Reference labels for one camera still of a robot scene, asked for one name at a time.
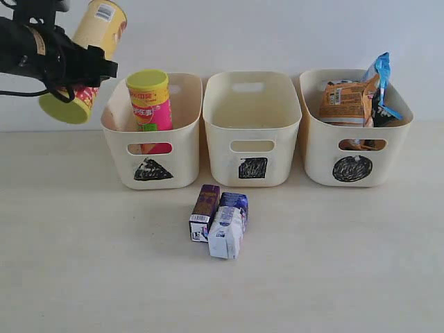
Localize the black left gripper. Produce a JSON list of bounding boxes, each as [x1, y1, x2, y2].
[[44, 25, 118, 92]]

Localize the yellow chips can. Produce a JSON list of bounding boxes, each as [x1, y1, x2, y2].
[[39, 1, 127, 124]]

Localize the pink Lays chips can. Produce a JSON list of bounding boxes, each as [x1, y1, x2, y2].
[[126, 69, 174, 155]]

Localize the white blue milk carton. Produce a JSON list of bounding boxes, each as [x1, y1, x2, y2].
[[208, 192, 248, 259]]

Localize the orange noodle bag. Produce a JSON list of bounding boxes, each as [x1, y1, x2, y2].
[[318, 74, 379, 128]]

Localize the blue noodle bag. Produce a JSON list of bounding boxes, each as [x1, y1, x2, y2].
[[327, 51, 404, 151]]

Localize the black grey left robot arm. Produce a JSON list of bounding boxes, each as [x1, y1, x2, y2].
[[1, 17, 118, 103]]

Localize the left cream bin, triangle mark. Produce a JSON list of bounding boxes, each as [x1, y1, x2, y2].
[[101, 73, 203, 190]]

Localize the middle cream bin, square mark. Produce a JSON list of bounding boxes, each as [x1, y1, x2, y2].
[[203, 71, 302, 187]]

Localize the purple drink carton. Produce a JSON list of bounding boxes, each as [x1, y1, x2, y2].
[[189, 185, 221, 243]]

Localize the right cream bin, circle mark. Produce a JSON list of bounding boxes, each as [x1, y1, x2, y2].
[[296, 69, 413, 187]]

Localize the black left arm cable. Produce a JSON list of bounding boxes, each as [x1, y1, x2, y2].
[[0, 17, 80, 103]]

